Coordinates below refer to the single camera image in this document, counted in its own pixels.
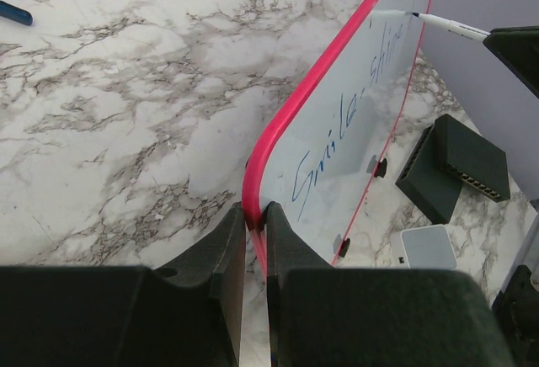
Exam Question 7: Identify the red-framed whiteboard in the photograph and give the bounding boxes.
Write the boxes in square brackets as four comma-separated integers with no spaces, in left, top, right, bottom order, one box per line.
[242,0,431,266]

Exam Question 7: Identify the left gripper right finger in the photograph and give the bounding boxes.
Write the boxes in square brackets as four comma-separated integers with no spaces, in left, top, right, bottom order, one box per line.
[265,201,332,366]

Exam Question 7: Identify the blue whiteboard marker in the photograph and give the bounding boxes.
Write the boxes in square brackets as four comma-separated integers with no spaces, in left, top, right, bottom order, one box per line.
[411,12,490,43]

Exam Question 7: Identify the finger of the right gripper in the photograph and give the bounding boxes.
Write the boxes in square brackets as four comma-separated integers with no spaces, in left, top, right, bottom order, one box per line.
[483,26,539,98]

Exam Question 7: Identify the black whiteboard stand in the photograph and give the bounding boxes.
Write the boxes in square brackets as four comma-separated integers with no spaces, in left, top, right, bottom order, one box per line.
[331,157,387,264]

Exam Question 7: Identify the white whiteboard eraser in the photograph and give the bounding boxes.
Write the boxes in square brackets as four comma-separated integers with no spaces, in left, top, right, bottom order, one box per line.
[390,225,457,270]

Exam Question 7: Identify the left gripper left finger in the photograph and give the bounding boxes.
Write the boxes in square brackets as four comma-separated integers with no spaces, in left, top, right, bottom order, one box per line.
[156,203,245,366]

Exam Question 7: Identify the blue-handled pliers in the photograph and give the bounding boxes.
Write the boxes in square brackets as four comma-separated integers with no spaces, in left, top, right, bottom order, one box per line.
[0,1,34,26]

